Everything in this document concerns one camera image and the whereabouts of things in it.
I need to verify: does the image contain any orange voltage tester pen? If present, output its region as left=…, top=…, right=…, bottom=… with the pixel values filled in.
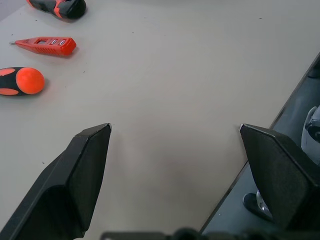
left=9, top=36, right=78, bottom=57

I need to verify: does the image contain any black orange utility knife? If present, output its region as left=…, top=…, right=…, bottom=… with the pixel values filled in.
left=26, top=0, right=87, bottom=20

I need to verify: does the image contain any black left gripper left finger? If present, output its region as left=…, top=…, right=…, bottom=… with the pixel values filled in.
left=0, top=122, right=113, bottom=240

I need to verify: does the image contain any black orange screwdriver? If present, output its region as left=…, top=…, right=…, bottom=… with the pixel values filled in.
left=0, top=66, right=46, bottom=97

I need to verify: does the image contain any black rounded base foot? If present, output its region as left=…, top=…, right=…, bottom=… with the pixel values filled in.
left=242, top=191, right=275, bottom=222

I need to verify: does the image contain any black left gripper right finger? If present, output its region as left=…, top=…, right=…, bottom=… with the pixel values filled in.
left=239, top=123, right=320, bottom=237

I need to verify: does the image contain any silver robot body part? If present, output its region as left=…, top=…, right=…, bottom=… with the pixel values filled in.
left=300, top=105, right=320, bottom=166

